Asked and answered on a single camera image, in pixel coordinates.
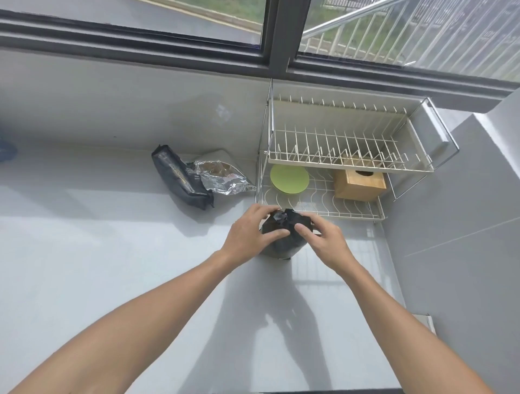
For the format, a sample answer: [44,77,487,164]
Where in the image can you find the person's right hand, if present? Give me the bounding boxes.
[294,214,351,278]

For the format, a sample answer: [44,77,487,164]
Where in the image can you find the person's left hand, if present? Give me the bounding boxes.
[221,203,289,258]

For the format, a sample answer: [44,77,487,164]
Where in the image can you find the person's right forearm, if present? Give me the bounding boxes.
[336,263,506,394]

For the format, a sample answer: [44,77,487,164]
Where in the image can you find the person's left forearm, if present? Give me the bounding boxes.
[7,249,236,394]

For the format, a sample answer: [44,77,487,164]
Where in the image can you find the green plate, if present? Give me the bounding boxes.
[270,164,310,194]

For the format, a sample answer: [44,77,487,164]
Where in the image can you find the wooden tissue box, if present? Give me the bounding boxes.
[333,155,387,202]

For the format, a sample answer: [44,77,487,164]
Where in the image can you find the open silver foil bag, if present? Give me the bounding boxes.
[186,150,257,196]

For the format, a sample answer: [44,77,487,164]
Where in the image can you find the black packet with gold print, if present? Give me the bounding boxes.
[151,145,215,210]

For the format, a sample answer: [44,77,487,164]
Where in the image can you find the metal balcony railing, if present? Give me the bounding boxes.
[299,0,520,82]

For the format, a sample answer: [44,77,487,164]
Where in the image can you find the white wire dish rack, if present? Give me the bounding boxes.
[255,78,460,221]

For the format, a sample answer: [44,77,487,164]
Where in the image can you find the dark window frame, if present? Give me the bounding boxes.
[0,0,520,114]

